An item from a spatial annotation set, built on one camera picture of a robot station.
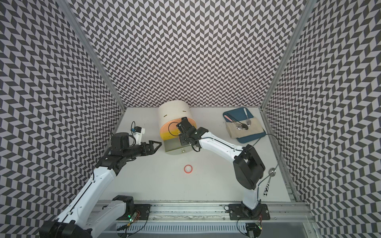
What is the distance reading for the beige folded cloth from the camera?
1.01 m

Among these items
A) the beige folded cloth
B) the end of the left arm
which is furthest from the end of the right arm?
the beige folded cloth

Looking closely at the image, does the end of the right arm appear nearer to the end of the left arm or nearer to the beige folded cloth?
the end of the left arm
